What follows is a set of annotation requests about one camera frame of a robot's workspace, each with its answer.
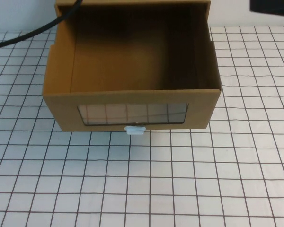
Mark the cardboard drawer with clear window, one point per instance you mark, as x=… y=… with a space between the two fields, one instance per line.
x=61 y=111

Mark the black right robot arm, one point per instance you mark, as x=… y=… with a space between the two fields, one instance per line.
x=274 y=6

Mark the brown cardboard box shell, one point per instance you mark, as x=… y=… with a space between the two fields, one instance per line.
x=132 y=2

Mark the white grid tablecloth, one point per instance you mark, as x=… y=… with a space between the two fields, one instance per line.
x=142 y=177

